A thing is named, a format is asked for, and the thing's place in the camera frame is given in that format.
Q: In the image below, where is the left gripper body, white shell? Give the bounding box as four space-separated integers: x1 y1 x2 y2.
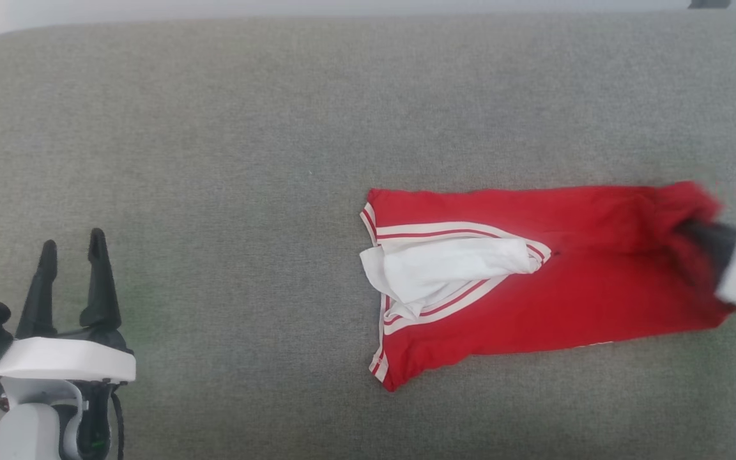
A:
0 325 137 384

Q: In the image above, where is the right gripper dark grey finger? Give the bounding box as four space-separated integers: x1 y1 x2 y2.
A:
694 246 736 283
680 218 736 250

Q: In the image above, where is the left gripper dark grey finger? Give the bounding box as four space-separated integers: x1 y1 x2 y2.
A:
79 227 123 331
15 240 59 340

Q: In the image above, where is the grey fabric sofa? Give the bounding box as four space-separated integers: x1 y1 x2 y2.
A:
0 10 736 460

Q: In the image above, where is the red garment with white trim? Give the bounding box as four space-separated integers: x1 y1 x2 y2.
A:
359 181 736 393

